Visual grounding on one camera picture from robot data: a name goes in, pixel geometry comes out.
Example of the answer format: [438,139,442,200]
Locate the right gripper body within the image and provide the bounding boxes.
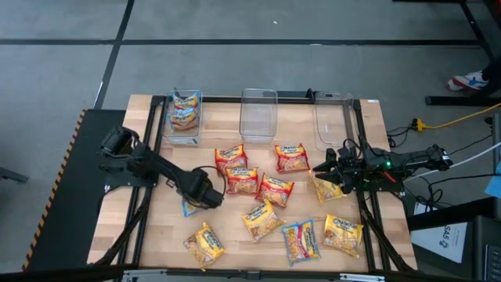
[334,146,371,195]

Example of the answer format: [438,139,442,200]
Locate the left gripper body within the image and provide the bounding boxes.
[182,168,218,208]

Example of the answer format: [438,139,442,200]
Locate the yellow creamy chicken ramen pack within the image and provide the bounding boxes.
[241,199,287,242]
[323,213,364,259]
[183,222,227,272]
[308,169,346,204]

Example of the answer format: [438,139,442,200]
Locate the blue-edged yellow ramen pack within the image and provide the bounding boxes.
[181,197,198,218]
[166,108,200,132]
[171,92,200,111]

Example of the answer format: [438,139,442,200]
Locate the red beef ramen pack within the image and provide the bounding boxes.
[254,172,295,208]
[274,143,311,174]
[214,143,249,175]
[225,167,260,196]

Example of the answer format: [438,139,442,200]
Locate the blue ramen pack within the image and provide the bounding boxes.
[281,219,323,268]

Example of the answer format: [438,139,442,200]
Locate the clear plastic bin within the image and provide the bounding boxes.
[239,88,279,143]
[313,91,359,153]

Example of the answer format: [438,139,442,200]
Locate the clear bin with white label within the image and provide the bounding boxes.
[161,88,204,146]

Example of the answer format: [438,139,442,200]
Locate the white paper sign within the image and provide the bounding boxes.
[409,201,470,265]

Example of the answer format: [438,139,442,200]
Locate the black platform with hazard stripe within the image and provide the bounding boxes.
[22,108,127,272]

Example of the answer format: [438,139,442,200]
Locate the blue sheet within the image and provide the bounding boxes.
[484,159,501,199]

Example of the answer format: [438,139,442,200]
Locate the person's shoe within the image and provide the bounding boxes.
[447,69,490,92]

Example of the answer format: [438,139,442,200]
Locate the black computer case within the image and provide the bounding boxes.
[406,195,501,282]

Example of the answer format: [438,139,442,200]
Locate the person's leg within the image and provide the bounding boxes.
[480,56,501,97]

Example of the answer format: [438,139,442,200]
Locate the black desk foot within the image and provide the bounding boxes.
[0,165,30,184]

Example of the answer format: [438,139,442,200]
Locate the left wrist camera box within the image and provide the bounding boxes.
[206,190,225,209]

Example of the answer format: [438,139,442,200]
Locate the black right wrist-camera cable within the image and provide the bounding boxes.
[343,137,371,160]

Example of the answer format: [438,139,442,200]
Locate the black wrist-camera cable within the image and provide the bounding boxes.
[343,137,371,160]
[192,164,228,197]

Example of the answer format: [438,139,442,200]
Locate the black left wrist-camera cable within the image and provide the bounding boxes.
[192,164,228,197]

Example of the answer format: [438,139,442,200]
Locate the black floor cable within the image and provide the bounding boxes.
[386,124,416,150]
[414,172,501,215]

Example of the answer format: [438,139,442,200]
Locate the yellow power cord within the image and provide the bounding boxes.
[409,102,501,132]

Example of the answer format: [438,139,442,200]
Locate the black aluminium table frame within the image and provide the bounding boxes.
[93,89,418,275]

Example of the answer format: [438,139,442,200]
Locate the silver metal bracket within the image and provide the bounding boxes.
[338,273,387,282]
[120,268,168,282]

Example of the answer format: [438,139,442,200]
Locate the white cable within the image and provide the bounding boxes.
[402,141,501,183]

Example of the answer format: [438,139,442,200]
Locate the black desk frame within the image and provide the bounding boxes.
[392,0,501,107]

